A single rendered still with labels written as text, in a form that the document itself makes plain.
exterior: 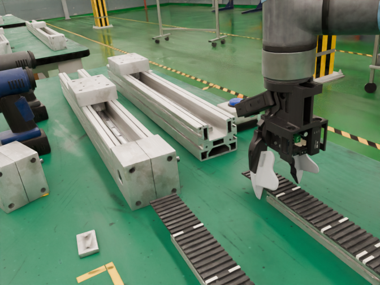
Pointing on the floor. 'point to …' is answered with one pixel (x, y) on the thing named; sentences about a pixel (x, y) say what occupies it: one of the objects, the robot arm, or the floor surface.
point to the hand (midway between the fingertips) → (276, 184)
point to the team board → (191, 28)
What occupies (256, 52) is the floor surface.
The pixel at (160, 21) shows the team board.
